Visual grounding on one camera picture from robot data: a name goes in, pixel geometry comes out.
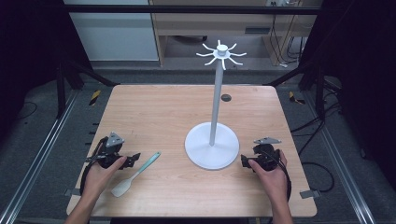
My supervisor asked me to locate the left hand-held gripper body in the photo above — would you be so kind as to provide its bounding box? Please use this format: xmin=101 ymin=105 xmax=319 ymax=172
xmin=87 ymin=131 xmax=129 ymax=171

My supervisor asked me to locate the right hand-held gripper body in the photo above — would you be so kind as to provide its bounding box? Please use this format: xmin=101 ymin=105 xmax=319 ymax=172
xmin=251 ymin=136 xmax=283 ymax=173

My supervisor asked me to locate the person's right hand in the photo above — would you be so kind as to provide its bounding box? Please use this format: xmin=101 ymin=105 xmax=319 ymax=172
xmin=247 ymin=149 xmax=290 ymax=203

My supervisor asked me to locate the person's left hand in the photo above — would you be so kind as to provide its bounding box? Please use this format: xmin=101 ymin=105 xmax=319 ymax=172
xmin=81 ymin=155 xmax=128 ymax=200

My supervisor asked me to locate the white hook stand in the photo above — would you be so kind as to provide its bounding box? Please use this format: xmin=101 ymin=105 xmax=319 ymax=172
xmin=184 ymin=39 xmax=248 ymax=171

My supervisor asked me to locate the yellow black striped marker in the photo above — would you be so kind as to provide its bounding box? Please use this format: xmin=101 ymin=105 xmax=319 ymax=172
xmin=288 ymin=91 xmax=306 ymax=106
xmin=89 ymin=90 xmax=103 ymax=107

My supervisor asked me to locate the white cabinet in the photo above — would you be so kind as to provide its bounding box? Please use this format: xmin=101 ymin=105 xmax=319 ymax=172
xmin=63 ymin=0 xmax=160 ymax=62

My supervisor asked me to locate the teal handled white spatula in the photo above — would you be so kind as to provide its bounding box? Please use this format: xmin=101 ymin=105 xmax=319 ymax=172
xmin=110 ymin=151 xmax=163 ymax=199

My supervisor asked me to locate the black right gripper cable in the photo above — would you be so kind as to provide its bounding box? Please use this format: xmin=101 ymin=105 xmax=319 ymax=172
xmin=261 ymin=149 xmax=293 ymax=203

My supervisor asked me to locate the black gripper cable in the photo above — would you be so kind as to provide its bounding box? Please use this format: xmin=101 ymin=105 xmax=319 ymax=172
xmin=261 ymin=149 xmax=293 ymax=203
xmin=78 ymin=137 xmax=108 ymax=196

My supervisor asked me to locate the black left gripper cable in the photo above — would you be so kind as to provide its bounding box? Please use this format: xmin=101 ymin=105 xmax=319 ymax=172
xmin=78 ymin=137 xmax=108 ymax=196

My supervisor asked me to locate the grey table edge bracket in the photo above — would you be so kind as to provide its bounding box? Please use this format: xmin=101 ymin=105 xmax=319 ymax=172
xmin=64 ymin=188 xmax=82 ymax=198
xmin=299 ymin=189 xmax=322 ymax=200

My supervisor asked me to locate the silver metal floor rail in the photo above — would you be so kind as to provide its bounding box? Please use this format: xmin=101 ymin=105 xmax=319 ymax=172
xmin=302 ymin=90 xmax=378 ymax=224
xmin=0 ymin=90 xmax=80 ymax=224

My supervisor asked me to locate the black metal frame stand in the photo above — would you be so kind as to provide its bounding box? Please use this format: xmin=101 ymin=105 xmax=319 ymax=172
xmin=263 ymin=61 xmax=327 ymax=121
xmin=55 ymin=58 xmax=121 ymax=119

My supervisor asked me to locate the thin black floor cable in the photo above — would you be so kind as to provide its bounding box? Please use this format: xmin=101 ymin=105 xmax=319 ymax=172
xmin=14 ymin=100 xmax=39 ymax=121

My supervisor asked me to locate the bundle of hanging black cables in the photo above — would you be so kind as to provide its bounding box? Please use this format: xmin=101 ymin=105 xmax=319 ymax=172
xmin=268 ymin=13 xmax=309 ymax=68

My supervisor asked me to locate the black horizontal frame bar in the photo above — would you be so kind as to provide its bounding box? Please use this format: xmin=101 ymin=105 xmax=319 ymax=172
xmin=61 ymin=4 xmax=323 ymax=16

